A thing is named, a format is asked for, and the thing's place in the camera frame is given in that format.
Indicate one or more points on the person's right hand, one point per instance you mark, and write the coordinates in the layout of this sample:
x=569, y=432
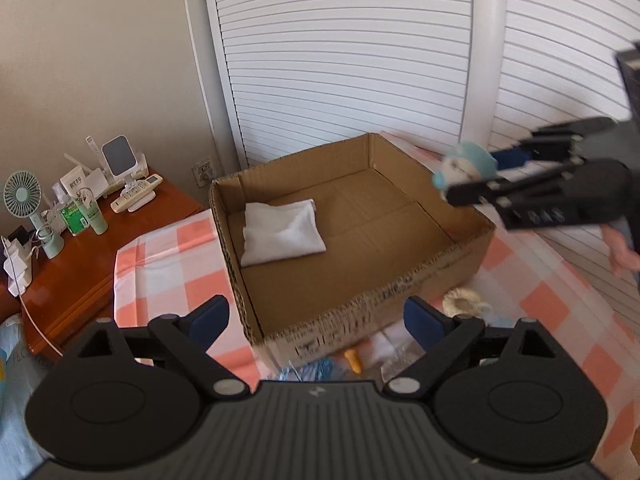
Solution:
x=622, y=252

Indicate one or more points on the yellow cloth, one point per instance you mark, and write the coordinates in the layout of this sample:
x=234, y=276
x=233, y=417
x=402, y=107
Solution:
x=353, y=361

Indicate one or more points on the white wall socket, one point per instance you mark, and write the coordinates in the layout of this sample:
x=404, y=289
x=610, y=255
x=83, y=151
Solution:
x=205, y=172

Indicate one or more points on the bundle of blue thread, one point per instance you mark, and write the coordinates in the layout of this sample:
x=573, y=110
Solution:
x=312, y=371

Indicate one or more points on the white router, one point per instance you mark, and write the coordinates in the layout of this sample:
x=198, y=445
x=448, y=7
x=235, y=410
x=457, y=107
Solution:
x=95, y=180

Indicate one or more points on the green handheld fan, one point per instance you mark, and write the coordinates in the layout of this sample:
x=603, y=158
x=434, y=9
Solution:
x=22, y=192

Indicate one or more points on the white remote control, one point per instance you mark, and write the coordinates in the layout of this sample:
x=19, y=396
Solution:
x=145, y=185
x=132, y=202

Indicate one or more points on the black adapter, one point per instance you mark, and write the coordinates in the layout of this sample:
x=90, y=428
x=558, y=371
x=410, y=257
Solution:
x=19, y=237

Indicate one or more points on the green sanitizer bottle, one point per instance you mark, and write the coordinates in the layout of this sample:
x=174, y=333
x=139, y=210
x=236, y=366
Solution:
x=74, y=220

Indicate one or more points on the wooden nightstand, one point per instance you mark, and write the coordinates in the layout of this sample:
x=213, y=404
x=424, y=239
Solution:
x=100, y=255

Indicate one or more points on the small blue white plush toy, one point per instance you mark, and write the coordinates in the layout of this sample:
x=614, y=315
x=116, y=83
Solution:
x=465, y=165

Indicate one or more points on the clear plastic bag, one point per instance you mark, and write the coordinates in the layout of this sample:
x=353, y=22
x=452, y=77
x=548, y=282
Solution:
x=400, y=365

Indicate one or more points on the orange white checkered bedsheet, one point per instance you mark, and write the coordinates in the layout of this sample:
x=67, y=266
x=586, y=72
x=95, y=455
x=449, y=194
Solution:
x=165, y=270

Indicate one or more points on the cream fluffy scrunchie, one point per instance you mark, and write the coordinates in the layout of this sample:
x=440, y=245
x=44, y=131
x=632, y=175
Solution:
x=462, y=305

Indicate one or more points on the white charger block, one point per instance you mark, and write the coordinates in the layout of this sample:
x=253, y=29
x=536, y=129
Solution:
x=19, y=265

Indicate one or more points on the brown cardboard box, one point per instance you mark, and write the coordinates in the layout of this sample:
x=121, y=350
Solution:
x=360, y=220

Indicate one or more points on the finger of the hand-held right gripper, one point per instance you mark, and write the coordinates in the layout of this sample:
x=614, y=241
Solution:
x=510, y=157
x=472, y=192

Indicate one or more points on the white framed square stand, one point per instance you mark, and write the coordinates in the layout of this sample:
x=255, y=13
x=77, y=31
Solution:
x=119, y=155

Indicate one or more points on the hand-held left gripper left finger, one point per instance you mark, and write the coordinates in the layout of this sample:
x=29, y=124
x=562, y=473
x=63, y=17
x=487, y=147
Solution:
x=210, y=317

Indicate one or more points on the white louvered closet door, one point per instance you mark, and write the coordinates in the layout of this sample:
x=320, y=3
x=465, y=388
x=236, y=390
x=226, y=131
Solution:
x=550, y=60
x=350, y=60

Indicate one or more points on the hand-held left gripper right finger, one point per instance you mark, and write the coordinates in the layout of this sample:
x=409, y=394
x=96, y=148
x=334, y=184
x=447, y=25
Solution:
x=425, y=322

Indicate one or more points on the green cream tube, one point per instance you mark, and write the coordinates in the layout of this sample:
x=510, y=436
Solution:
x=97, y=220

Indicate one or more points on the white folded towel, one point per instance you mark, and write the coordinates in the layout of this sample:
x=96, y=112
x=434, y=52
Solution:
x=280, y=235

